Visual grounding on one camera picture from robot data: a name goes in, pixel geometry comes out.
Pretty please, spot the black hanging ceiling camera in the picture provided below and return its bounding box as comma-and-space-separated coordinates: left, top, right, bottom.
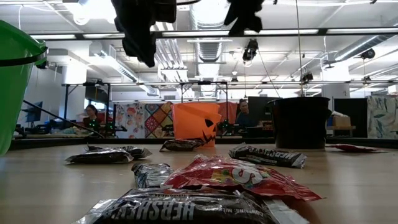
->
242, 39, 259, 62

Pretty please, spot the geometric patchwork hanging cloth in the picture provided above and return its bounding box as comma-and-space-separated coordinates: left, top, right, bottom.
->
144, 101, 175, 139

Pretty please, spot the white rectangular air duct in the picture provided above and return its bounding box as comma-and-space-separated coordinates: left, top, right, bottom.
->
88, 42, 161, 97

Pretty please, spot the black partition panel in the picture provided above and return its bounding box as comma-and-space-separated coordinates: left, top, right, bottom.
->
333, 98, 368, 138
248, 96, 282, 125

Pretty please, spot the cardboard box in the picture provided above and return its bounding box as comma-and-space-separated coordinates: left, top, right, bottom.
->
331, 111, 352, 128

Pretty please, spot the thin vertical metal pole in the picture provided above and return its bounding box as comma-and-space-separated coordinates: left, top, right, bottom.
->
294, 0, 304, 98

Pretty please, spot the red Skittles candy bag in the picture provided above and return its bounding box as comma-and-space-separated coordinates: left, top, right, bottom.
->
161, 154, 323, 202

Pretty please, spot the red candy packet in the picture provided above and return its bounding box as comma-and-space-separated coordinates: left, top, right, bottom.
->
325, 142, 389, 154

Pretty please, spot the floral patterned hanging cloth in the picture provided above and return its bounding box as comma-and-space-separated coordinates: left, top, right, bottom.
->
115, 102, 146, 139

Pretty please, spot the blue computer monitor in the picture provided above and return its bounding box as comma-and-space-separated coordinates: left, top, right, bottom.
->
21, 101, 44, 123

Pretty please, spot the overhead frame light bar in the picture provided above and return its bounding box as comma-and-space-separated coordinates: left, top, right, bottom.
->
27, 27, 398, 40

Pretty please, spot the orange red hanging cloth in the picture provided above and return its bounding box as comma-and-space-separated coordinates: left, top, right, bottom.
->
217, 101, 239, 124

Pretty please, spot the green plastic bucket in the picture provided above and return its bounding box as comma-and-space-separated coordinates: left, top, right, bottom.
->
0, 19, 50, 156

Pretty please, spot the black metal frame stand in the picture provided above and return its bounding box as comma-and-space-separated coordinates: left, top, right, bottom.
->
61, 81, 112, 138

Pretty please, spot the black Hershey's chocolate bar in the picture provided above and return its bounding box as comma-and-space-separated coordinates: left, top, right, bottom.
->
228, 144, 308, 169

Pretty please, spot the silver candy wrapper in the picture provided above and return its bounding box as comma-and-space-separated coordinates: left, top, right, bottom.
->
131, 162, 174, 189

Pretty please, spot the orange pumpkin face bucket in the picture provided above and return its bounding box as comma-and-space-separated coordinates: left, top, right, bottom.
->
170, 102, 222, 149

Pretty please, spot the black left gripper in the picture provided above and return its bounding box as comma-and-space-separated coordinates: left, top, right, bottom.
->
111, 0, 177, 68

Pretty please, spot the black plastic bucket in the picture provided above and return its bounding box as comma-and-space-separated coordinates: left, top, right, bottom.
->
267, 96, 332, 150

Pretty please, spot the dark brown candy bar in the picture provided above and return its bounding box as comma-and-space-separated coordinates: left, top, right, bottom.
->
159, 138, 205, 152

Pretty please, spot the black round ceiling device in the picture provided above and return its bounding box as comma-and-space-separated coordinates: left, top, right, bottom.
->
360, 48, 376, 60

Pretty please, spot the small wooden side table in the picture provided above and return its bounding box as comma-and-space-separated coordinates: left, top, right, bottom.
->
326, 125, 357, 138

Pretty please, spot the thin black diagonal rod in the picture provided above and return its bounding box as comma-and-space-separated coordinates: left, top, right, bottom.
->
22, 99, 106, 138

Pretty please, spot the teal leaf patterned cloth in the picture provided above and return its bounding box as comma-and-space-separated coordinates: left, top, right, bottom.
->
366, 95, 398, 140

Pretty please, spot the black table edge frame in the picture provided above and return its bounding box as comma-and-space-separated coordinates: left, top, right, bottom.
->
9, 136, 398, 151

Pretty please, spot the large black Hershey's bag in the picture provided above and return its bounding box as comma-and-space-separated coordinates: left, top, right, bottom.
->
72, 187, 310, 224

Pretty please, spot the grey round ventilation duct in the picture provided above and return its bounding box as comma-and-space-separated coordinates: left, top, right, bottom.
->
334, 34, 398, 62

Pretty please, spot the silver ribbed ventilation duct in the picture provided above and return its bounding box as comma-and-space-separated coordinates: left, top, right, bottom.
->
196, 42, 222, 63

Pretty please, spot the person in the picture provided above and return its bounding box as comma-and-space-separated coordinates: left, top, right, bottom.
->
82, 104, 102, 129
235, 98, 259, 128

